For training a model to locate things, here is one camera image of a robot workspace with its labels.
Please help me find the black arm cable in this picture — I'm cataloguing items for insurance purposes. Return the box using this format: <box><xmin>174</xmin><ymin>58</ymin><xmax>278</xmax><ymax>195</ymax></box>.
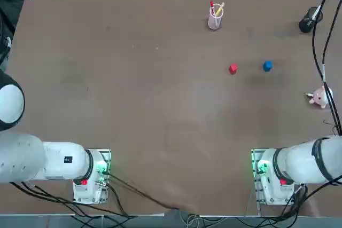
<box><xmin>312</xmin><ymin>0</ymin><xmax>342</xmax><ymax>136</ymax></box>
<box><xmin>320</xmin><ymin>0</ymin><xmax>342</xmax><ymax>136</ymax></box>

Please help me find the black base cable bundle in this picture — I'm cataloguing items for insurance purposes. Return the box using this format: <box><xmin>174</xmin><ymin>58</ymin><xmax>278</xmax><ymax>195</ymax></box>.
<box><xmin>9</xmin><ymin>181</ymin><xmax>137</xmax><ymax>217</ymax></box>
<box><xmin>106</xmin><ymin>172</ymin><xmax>193</xmax><ymax>213</ymax></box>
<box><xmin>267</xmin><ymin>176</ymin><xmax>342</xmax><ymax>225</ymax></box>

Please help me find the clear pink plastic cup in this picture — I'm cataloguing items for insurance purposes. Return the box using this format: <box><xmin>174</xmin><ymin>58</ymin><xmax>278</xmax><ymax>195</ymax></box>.
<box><xmin>207</xmin><ymin>3</ymin><xmax>225</xmax><ymax>31</ymax></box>

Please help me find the black pen holder cup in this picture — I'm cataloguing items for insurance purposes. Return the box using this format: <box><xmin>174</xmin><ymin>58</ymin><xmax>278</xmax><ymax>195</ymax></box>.
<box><xmin>298</xmin><ymin>6</ymin><xmax>324</xmax><ymax>34</ymax></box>

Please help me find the yellow pen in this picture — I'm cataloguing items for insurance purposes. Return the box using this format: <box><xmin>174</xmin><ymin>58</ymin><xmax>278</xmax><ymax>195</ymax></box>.
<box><xmin>215</xmin><ymin>2</ymin><xmax>226</xmax><ymax>17</ymax></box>

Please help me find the pink plush toy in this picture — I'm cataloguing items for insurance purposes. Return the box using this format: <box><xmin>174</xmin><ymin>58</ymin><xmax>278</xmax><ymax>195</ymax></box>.
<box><xmin>304</xmin><ymin>85</ymin><xmax>334</xmax><ymax>109</ymax></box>

